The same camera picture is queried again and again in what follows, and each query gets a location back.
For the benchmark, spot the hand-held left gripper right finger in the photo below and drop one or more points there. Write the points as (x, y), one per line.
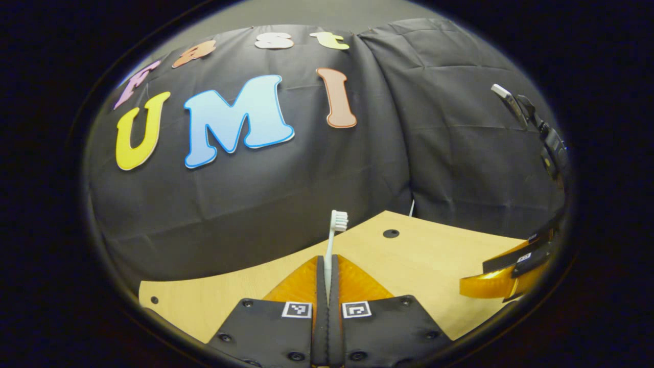
(383, 332)

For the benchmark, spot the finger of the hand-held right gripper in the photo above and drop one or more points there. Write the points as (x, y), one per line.
(490, 283)
(516, 255)

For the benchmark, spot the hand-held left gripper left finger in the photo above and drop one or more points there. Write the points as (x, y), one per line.
(276, 332)

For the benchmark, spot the white toothbrush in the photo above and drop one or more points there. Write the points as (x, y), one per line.
(330, 245)

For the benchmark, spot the black backdrop cloth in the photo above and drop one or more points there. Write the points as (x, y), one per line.
(286, 194)

